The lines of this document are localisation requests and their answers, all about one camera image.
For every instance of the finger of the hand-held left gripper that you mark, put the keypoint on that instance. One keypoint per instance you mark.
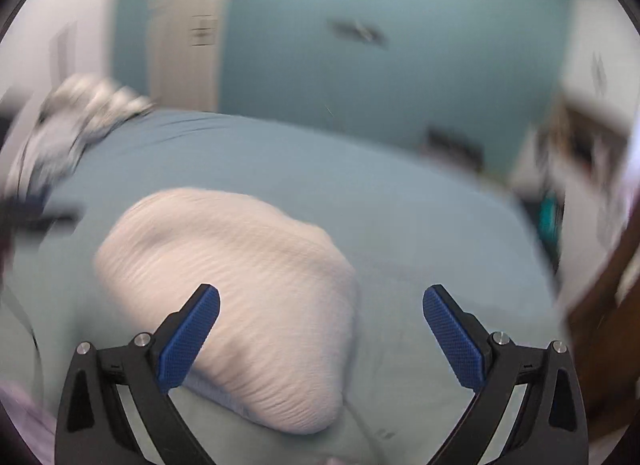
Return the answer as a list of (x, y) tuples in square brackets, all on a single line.
[(47, 222)]

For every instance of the pile of white clothes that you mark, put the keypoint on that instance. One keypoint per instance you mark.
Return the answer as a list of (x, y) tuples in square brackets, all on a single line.
[(75, 115)]

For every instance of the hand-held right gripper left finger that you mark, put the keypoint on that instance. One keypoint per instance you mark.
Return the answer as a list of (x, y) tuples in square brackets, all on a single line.
[(192, 335)]

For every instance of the white cabinet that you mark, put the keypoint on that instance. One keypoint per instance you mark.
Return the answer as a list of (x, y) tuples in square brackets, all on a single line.
[(590, 45)]

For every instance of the white knit sweater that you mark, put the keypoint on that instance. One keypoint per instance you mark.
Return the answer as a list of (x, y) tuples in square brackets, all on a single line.
[(240, 255)]

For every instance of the bed with blue sheet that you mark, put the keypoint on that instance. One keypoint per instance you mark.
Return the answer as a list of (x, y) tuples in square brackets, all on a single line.
[(400, 225)]

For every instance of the lilac cloth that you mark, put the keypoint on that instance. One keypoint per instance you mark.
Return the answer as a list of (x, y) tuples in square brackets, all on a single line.
[(25, 425)]

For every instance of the white door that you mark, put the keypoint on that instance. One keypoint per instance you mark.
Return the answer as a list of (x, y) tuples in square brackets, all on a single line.
[(175, 70)]

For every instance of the black flat box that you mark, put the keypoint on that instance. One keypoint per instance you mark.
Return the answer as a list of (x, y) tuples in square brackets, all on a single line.
[(452, 147)]

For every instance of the brown wooden furniture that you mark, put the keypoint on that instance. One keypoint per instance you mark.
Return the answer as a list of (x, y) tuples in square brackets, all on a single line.
[(600, 335)]

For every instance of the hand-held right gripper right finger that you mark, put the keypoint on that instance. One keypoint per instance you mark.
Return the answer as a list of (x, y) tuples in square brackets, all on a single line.
[(452, 335)]

